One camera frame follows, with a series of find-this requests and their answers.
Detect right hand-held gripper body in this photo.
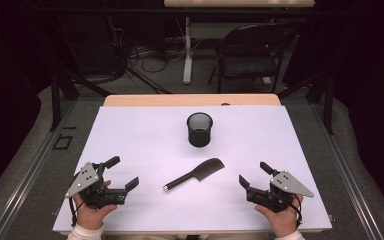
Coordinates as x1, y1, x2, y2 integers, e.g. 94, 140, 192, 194
246, 170, 315, 214

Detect black cable tangle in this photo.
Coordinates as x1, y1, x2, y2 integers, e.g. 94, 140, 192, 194
108, 16, 173, 84

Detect black comb with handle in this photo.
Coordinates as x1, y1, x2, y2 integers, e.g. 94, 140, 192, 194
162, 157, 226, 193

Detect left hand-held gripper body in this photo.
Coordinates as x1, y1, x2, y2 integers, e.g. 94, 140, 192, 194
64, 161, 128, 210

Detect aluminium rail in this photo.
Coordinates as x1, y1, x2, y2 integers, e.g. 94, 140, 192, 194
309, 103, 384, 240
0, 99, 78, 240

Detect light wooden table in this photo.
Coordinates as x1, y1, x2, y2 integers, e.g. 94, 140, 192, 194
103, 93, 282, 108

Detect person's left hand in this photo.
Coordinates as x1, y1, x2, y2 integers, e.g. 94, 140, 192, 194
72, 193, 118, 231

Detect white desk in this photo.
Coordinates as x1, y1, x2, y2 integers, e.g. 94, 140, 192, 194
163, 0, 316, 85

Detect white foam board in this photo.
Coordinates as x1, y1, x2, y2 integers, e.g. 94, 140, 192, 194
52, 105, 333, 233

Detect person's right hand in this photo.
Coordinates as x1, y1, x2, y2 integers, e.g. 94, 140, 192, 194
254, 195, 304, 238

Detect black metal stand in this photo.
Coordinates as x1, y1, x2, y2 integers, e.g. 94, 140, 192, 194
48, 71, 113, 133
276, 66, 335, 136

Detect black folding chair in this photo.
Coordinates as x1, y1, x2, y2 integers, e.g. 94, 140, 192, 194
207, 22, 298, 94

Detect black mesh pen cup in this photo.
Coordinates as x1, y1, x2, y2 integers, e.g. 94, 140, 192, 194
186, 112, 214, 148

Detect left hand-held gripper cable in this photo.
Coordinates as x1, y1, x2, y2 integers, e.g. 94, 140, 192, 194
68, 196, 82, 228

